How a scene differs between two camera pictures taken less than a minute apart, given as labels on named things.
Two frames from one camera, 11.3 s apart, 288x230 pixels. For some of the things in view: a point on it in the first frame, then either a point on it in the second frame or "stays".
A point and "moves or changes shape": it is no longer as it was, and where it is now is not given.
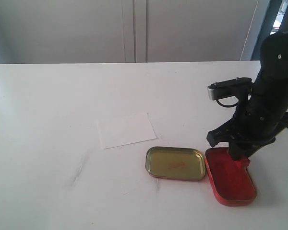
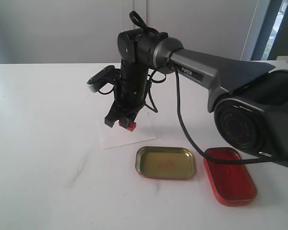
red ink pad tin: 232,184 stays
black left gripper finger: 236,150 → 125,121
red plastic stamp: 243,163 moves or changes shape
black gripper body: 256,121 → 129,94
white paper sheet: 126,131 stays
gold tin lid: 176,163 moves or changes shape
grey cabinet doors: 25,31 stays
